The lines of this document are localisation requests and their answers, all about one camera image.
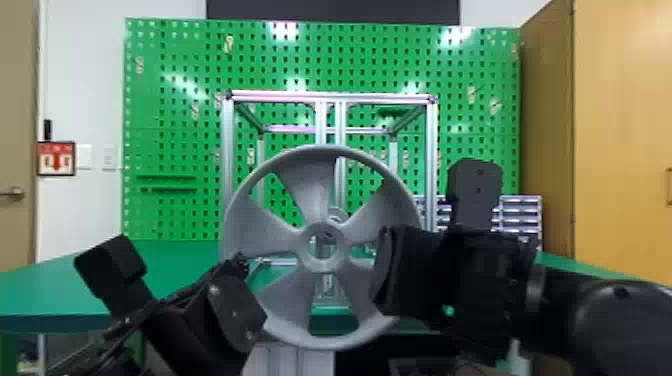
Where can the red wall sign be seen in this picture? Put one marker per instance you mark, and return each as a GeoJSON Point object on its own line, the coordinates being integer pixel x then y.
{"type": "Point", "coordinates": [55, 158]}

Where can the grey wheel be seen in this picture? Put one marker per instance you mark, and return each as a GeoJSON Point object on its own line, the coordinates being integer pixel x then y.
{"type": "Point", "coordinates": [310, 181]}

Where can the beige door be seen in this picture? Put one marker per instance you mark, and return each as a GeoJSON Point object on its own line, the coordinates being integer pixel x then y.
{"type": "Point", "coordinates": [17, 131]}

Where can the silver frame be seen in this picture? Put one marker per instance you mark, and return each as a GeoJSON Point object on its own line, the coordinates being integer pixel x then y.
{"type": "Point", "coordinates": [431, 157]}

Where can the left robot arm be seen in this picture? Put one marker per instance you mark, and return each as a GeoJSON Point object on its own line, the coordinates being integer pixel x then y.
{"type": "Point", "coordinates": [100, 352]}

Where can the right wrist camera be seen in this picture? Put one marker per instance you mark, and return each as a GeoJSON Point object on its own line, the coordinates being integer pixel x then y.
{"type": "Point", "coordinates": [475, 191]}

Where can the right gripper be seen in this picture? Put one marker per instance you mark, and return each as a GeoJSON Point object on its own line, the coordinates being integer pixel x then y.
{"type": "Point", "coordinates": [488, 283]}

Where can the yellow wooden cupboard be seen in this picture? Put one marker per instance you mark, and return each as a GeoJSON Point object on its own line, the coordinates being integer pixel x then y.
{"type": "Point", "coordinates": [619, 136]}

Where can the white drawer cabinet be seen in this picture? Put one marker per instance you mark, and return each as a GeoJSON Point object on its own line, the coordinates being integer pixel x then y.
{"type": "Point", "coordinates": [520, 215]}

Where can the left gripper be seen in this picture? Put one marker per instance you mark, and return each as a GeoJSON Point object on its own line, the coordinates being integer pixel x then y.
{"type": "Point", "coordinates": [184, 330]}

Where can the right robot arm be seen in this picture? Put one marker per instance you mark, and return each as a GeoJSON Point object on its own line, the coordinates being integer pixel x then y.
{"type": "Point", "coordinates": [614, 325]}

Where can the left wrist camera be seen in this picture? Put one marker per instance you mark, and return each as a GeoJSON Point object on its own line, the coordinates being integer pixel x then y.
{"type": "Point", "coordinates": [113, 268]}

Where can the white wall switch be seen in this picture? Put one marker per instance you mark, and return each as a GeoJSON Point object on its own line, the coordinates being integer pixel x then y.
{"type": "Point", "coordinates": [109, 157]}
{"type": "Point", "coordinates": [84, 156]}

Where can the black screen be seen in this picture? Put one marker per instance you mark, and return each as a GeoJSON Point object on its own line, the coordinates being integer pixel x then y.
{"type": "Point", "coordinates": [330, 10]}

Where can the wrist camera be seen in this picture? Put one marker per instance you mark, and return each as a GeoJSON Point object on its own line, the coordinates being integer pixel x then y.
{"type": "Point", "coordinates": [113, 268]}
{"type": "Point", "coordinates": [475, 191]}

